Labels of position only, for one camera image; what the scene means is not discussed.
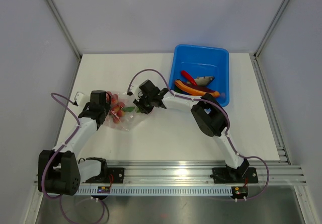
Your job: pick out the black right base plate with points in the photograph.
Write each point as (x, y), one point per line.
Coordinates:
(224, 175)

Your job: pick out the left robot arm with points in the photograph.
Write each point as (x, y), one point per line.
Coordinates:
(59, 173)

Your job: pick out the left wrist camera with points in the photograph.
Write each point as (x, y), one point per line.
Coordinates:
(81, 99)

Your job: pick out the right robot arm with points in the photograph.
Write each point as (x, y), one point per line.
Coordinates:
(210, 117)

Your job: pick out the blue plastic bin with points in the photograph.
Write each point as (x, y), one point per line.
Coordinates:
(203, 61)

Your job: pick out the red toy chili pepper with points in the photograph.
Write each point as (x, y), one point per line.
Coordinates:
(188, 77)

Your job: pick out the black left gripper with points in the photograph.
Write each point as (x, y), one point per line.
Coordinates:
(107, 107)

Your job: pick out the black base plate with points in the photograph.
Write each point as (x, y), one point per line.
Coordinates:
(116, 175)
(224, 175)

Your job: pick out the grey toy fish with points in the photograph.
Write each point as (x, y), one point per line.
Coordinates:
(204, 81)

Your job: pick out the aluminium frame post right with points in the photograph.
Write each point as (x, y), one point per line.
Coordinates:
(273, 24)

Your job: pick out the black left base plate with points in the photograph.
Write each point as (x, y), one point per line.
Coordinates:
(116, 175)

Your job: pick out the clear zip top bag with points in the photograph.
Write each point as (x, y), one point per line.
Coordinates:
(131, 120)

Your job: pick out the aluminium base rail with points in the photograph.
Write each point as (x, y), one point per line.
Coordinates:
(197, 172)

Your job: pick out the aluminium frame post left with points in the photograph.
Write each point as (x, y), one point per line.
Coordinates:
(54, 9)

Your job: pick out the white slotted cable duct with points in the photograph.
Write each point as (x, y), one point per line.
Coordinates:
(156, 191)

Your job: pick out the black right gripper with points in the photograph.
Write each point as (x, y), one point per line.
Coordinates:
(140, 104)

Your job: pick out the orange toy croissant bread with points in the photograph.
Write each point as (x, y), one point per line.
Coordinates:
(195, 90)

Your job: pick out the red toy grape bunch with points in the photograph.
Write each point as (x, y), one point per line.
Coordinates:
(115, 114)

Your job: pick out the green toy chili pepper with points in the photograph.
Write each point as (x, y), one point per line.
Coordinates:
(131, 109)

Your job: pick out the aluminium frame post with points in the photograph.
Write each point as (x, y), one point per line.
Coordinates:
(54, 9)
(273, 24)

